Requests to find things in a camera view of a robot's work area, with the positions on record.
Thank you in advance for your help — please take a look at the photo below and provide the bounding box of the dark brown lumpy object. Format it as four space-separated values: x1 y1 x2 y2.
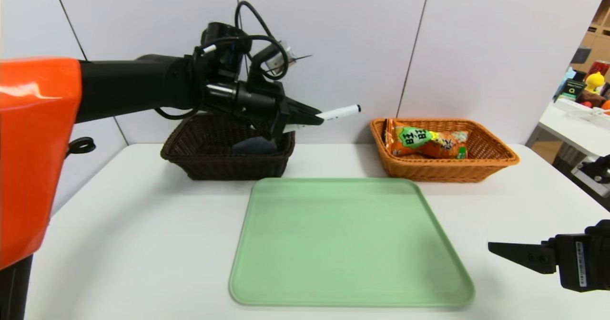
575 90 605 109

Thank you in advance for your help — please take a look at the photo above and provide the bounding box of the black box green logo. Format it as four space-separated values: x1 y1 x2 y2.
560 80 585 103

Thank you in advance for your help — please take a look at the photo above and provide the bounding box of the green plastic tray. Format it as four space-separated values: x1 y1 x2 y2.
229 177 476 307

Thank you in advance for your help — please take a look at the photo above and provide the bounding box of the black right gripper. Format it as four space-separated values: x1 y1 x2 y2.
488 219 610 293

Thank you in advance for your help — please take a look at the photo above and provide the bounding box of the black ring clip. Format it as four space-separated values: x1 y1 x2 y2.
67 137 96 157

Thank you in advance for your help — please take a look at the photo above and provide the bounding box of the white marker pen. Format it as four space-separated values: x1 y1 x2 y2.
281 104 361 134

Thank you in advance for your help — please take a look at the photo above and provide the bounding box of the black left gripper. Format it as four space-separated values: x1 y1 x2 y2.
234 81 325 143

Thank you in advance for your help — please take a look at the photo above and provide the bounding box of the light blue packet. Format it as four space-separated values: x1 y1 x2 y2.
554 68 575 99

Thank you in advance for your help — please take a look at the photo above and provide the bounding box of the orange wicker basket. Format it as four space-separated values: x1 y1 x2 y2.
370 118 520 183

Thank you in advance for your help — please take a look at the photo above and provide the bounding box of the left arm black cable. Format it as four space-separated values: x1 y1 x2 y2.
155 0 289 120

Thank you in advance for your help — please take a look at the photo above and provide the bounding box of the orange snack bag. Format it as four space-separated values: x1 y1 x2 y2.
385 119 469 160

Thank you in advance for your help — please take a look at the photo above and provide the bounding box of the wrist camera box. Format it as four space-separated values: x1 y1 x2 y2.
579 155 610 185
260 41 298 75

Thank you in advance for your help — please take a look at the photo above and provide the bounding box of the wooden shelf unit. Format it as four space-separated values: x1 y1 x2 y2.
569 0 610 75

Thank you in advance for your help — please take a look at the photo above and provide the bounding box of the white background table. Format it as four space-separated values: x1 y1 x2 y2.
537 100 610 164

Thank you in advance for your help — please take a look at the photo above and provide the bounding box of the red can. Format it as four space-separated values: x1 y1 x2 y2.
584 61 610 80

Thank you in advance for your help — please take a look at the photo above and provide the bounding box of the yellow plush toy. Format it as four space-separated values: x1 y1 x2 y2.
584 73 604 95

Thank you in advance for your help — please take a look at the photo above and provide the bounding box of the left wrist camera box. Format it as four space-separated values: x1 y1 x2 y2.
260 41 298 75

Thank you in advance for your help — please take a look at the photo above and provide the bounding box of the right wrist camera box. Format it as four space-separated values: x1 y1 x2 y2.
579 155 610 185

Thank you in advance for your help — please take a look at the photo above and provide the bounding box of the dark brown wicker basket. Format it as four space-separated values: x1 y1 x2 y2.
161 112 296 181

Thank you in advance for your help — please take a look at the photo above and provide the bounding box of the dark grey towel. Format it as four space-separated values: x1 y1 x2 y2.
232 136 279 156

